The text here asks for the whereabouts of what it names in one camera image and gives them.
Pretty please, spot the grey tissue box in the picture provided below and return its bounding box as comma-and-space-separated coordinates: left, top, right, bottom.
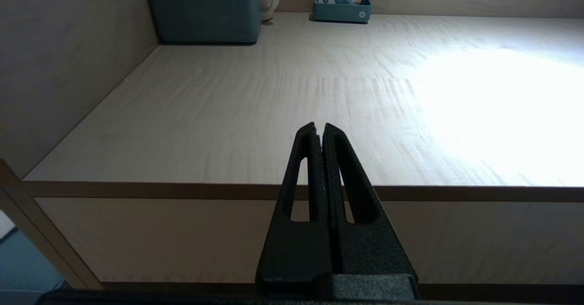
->
146, 0, 261, 45

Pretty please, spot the wooden frame post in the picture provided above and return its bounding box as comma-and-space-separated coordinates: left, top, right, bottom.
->
0, 159, 104, 290

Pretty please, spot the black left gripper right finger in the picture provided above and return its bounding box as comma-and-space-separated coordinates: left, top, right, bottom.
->
322, 123, 417, 276

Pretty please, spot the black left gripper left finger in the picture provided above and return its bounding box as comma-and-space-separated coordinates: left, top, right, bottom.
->
255, 122, 331, 283

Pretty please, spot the small grey tray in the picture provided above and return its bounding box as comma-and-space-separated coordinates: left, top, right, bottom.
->
313, 0, 372, 24

